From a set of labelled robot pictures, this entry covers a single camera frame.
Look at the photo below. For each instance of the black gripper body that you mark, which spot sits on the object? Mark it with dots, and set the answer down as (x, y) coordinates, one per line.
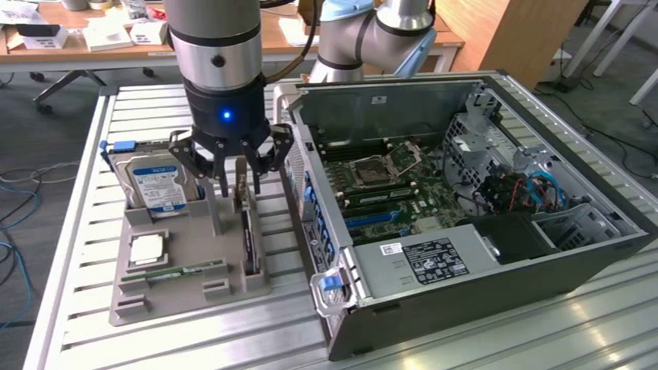
(226, 104)

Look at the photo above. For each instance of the open metal disk bay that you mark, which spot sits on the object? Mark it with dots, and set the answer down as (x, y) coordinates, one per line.
(576, 227)

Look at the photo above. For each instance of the black power adapter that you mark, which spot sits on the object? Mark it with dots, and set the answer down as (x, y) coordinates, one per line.
(564, 85)

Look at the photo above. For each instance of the CPU socket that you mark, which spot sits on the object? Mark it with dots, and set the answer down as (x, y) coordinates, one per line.
(372, 172)

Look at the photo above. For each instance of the white paper stack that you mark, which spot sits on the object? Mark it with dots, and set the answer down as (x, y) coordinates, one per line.
(290, 32)

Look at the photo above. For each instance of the perforated metal disk bay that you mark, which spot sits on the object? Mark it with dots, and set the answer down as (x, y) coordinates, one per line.
(473, 142)

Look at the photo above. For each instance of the green RAM stick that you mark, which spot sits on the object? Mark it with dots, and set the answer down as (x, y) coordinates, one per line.
(176, 270)
(384, 195)

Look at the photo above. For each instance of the silver socket cover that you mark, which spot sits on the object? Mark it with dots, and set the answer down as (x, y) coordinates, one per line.
(409, 158)

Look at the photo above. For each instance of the grey parts rack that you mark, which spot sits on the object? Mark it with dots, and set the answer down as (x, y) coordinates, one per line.
(181, 297)

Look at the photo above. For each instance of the red packet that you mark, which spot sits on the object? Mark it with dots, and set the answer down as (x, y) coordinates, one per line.
(157, 13)

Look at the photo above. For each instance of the grey power supply unit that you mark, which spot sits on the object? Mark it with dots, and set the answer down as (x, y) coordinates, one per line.
(437, 262)

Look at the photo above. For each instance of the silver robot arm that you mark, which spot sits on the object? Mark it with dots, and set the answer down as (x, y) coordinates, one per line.
(216, 23)

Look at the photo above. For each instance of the black nvidia graphics card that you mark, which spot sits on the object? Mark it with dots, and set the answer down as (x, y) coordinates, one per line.
(249, 239)

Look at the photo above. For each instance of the open black PC case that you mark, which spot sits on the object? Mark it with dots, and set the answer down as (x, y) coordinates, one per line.
(515, 300)

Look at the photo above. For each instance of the flat black device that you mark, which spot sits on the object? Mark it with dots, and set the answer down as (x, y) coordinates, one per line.
(37, 30)

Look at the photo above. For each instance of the silver chipset heat sink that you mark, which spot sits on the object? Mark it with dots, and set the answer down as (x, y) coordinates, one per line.
(429, 225)

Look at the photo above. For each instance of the silver CPU chip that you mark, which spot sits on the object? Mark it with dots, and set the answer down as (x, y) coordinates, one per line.
(146, 249)

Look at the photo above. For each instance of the printed papers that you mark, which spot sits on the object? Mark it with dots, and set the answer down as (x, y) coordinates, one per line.
(18, 13)

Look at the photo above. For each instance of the green motherboard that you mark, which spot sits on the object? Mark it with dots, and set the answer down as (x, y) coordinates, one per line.
(437, 192)

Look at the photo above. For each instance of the wooden desk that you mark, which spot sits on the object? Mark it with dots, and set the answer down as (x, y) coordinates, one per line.
(103, 54)

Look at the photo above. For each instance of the hard disk in blue caddy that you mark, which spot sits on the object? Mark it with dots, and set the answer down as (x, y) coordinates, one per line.
(154, 181)

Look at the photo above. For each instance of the white barcode box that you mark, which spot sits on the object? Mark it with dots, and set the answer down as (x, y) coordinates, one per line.
(49, 42)

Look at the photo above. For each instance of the open white box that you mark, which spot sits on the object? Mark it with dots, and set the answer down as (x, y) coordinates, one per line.
(106, 38)

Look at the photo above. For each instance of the white labelled box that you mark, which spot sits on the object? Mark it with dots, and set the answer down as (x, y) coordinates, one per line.
(149, 34)

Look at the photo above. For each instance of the tape roll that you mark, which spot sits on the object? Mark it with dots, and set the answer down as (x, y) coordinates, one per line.
(99, 4)

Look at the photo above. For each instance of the brown cardboard piece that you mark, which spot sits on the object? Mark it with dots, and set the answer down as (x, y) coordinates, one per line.
(13, 44)

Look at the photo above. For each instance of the metal cup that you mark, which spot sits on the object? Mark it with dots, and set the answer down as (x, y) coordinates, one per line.
(75, 4)

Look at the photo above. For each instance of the wooden cabinet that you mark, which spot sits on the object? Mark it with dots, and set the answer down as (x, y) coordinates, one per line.
(515, 38)

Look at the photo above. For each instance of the blue expansion slot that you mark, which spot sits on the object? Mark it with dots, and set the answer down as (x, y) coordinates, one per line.
(372, 219)

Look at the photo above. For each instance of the white table frame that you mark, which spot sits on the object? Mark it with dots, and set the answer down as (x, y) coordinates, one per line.
(620, 23)

